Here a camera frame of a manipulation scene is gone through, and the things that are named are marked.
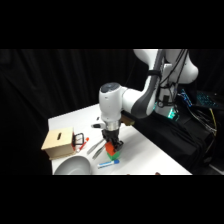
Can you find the metal tweezers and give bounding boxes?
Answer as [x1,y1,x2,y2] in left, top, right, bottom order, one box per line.
[86,138,108,159]

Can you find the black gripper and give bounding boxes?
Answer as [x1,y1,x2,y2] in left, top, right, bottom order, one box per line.
[100,127,125,152]

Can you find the green cube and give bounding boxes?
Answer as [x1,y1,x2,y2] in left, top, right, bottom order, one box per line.
[106,150,121,160]

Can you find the blue cable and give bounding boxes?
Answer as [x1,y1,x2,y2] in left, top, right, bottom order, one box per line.
[178,88,194,108]

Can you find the grey bowl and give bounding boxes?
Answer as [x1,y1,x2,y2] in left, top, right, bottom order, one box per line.
[53,155,93,176]

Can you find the black robot stand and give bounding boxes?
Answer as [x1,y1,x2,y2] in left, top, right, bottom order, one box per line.
[129,99,218,174]

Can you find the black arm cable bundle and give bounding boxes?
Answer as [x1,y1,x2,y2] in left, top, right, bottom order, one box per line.
[154,49,188,108]

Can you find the small green light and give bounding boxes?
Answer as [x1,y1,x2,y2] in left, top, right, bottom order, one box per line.
[166,108,180,122]

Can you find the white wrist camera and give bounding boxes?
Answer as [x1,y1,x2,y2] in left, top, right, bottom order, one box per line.
[90,122,106,130]

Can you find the black wire clip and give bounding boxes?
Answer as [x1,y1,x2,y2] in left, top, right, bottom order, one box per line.
[71,132,85,149]

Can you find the backlit keyboard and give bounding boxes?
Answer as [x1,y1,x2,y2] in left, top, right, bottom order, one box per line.
[195,90,221,108]

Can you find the wooden box with slot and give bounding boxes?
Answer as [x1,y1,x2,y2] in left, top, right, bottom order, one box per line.
[40,126,76,160]

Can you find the black curtain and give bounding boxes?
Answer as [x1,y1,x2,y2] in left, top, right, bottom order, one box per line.
[0,49,224,176]

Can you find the yellow cable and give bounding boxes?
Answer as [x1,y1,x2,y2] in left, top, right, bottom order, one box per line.
[208,108,218,136]

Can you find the blue and white marker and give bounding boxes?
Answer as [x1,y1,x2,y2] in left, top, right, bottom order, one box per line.
[97,159,120,168]

